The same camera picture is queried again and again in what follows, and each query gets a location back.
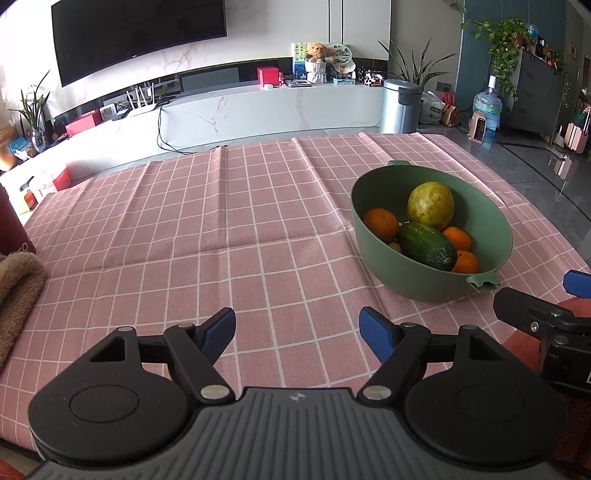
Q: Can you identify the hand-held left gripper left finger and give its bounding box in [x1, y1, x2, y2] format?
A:
[88, 307, 237, 403]

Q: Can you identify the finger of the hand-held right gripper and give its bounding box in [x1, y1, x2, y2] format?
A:
[493, 286, 591, 344]
[563, 270, 591, 298]

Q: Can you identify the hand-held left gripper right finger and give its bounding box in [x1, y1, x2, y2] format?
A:
[358, 307, 499, 401]

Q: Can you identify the green colander bowl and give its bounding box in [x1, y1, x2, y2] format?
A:
[349, 160, 514, 304]

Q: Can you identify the orange tangerine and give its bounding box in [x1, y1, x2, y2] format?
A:
[362, 208, 400, 244]
[441, 226, 472, 252]
[451, 250, 481, 274]

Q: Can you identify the large yellow-green guava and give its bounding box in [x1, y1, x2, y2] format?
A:
[406, 181, 455, 232]

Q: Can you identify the red cloth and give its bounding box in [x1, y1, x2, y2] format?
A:
[501, 295, 591, 462]

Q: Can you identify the pink checked tablecloth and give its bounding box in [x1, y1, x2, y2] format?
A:
[0, 131, 591, 462]

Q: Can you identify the green cucumber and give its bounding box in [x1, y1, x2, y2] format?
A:
[397, 223, 458, 272]

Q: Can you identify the pink suitcase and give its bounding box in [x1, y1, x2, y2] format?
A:
[564, 121, 591, 155]

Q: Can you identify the small pink heater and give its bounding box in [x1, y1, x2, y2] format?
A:
[468, 113, 489, 144]

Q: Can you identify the grey cabinet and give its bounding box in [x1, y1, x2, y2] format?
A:
[508, 48, 566, 137]

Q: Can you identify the blue water jug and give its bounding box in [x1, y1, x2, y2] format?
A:
[472, 76, 503, 139]

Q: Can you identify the brown fluffy towel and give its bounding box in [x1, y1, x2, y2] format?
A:
[0, 251, 49, 367]

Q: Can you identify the red-brown bag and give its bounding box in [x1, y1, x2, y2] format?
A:
[441, 92, 459, 126]

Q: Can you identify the white plastic bag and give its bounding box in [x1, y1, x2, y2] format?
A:
[419, 91, 446, 125]

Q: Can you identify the red storage box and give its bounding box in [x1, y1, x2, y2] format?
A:
[44, 167, 75, 192]

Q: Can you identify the silver pedal trash can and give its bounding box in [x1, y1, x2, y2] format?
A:
[379, 78, 423, 134]

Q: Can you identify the white marble TV cabinet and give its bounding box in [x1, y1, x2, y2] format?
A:
[0, 58, 389, 195]

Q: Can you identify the white router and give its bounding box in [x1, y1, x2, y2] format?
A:
[126, 83, 160, 116]

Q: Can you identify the pink-red flat box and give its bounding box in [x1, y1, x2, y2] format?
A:
[65, 110, 102, 138]

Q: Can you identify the trailing vine plant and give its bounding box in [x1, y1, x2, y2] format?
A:
[450, 0, 532, 97]

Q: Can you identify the long-leaf potted plant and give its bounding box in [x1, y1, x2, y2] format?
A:
[378, 39, 455, 93]

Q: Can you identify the green plant in glass vase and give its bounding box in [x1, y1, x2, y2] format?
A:
[9, 69, 51, 153]

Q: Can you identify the round painted fan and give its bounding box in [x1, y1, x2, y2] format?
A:
[325, 42, 357, 75]

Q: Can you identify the landscape picture card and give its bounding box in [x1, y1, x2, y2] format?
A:
[292, 41, 309, 77]

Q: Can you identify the teddy bear bouquet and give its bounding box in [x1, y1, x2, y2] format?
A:
[302, 41, 329, 85]

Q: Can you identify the black television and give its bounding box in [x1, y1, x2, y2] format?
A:
[51, 0, 228, 88]

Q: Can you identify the black cable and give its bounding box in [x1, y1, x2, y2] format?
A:
[156, 104, 227, 153]

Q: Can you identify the white wall cabinet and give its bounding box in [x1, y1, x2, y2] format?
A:
[328, 0, 392, 61]

